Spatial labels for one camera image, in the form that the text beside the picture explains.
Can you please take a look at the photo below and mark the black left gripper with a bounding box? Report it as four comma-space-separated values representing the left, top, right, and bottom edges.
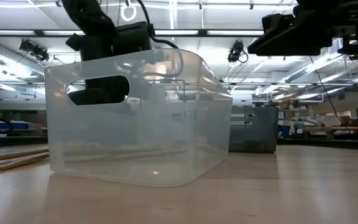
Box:
65, 21, 152, 106

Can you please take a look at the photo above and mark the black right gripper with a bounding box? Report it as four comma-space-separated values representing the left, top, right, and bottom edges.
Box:
247, 0, 358, 57

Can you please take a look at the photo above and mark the clear plastic bin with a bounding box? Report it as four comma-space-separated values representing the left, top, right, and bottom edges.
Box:
44, 48, 233, 187

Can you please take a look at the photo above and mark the white ceiling vent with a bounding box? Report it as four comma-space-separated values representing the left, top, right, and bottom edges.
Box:
328, 39, 342, 55

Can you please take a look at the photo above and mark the black beam with light strips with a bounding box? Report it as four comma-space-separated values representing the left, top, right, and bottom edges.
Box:
0, 28, 265, 37

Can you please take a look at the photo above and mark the dark grey plastic bin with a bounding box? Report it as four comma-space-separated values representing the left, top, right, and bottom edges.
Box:
228, 105, 280, 154

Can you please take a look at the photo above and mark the blue box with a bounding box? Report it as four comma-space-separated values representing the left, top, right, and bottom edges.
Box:
0, 121, 30, 130

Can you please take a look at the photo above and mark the white hanging ring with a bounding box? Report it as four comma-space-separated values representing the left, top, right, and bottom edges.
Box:
120, 2, 138, 22

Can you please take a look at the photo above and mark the black ceiling camera cluster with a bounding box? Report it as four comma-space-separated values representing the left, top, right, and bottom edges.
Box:
19, 39, 50, 62

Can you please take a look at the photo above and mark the black aluminium table frame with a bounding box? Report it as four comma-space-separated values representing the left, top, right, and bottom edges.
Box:
0, 135, 358, 152

